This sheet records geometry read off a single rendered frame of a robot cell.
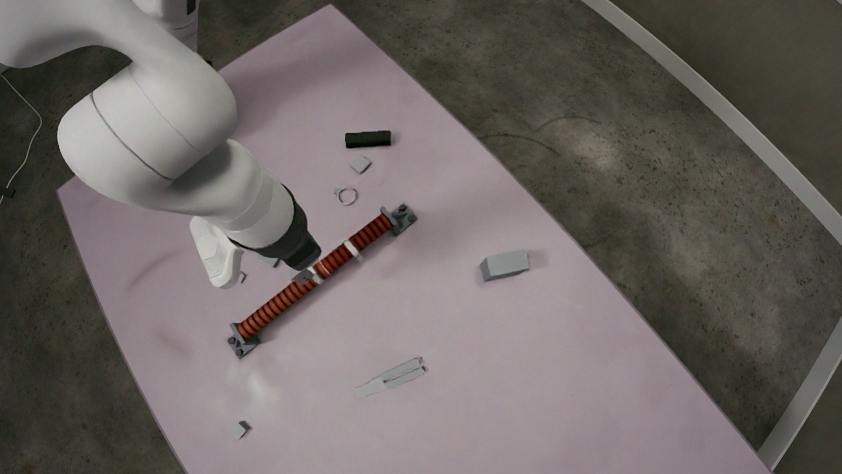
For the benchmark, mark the white band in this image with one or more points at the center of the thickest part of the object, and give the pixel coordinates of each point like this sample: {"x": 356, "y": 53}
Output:
{"x": 316, "y": 278}
{"x": 352, "y": 249}
{"x": 337, "y": 191}

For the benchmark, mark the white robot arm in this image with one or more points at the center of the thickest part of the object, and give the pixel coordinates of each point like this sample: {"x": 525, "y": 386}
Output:
{"x": 132, "y": 137}

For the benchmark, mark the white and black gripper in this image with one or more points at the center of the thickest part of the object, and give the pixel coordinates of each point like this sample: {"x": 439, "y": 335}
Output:
{"x": 281, "y": 231}

